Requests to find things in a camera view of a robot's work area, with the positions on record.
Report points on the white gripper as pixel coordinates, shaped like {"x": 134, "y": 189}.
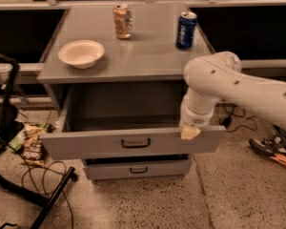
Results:
{"x": 195, "y": 119}

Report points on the grey top drawer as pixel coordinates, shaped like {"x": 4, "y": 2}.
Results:
{"x": 103, "y": 120}

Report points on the grey drawer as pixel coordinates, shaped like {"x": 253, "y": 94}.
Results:
{"x": 103, "y": 120}
{"x": 161, "y": 168}

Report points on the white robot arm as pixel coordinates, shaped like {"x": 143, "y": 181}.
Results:
{"x": 216, "y": 77}

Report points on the grey drawer cabinet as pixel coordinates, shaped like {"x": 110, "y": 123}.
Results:
{"x": 149, "y": 55}

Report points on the grey bottom drawer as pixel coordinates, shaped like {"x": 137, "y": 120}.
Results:
{"x": 161, "y": 168}

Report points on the grey orange sneaker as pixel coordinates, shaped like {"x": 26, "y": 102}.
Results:
{"x": 274, "y": 149}

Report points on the blue pepsi can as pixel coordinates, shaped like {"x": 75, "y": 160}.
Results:
{"x": 185, "y": 30}

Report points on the white paper bowl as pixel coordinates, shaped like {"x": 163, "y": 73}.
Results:
{"x": 81, "y": 54}

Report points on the orange patterned soda can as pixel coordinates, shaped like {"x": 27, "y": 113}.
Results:
{"x": 122, "y": 18}

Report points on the brown chip bag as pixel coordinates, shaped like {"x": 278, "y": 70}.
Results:
{"x": 33, "y": 148}

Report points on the green snack bag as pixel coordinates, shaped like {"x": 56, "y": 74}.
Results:
{"x": 16, "y": 143}

